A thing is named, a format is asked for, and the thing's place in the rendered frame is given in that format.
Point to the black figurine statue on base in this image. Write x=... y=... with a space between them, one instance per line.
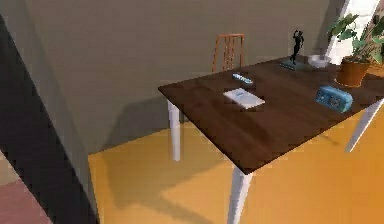
x=296 y=46

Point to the blue radio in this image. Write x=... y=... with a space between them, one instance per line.
x=334 y=97

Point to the green house plant orange pot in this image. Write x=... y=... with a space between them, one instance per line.
x=353 y=68

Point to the white window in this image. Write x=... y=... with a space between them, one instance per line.
x=353 y=26

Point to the white book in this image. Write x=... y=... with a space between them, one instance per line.
x=244 y=97

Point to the white bowl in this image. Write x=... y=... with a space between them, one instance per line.
x=319 y=60

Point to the orange wooden chair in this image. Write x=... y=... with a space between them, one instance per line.
x=228 y=50

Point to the white blue remote control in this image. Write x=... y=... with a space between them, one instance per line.
x=242 y=78

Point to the dark wooden table white legs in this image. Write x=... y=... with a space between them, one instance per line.
x=273 y=126

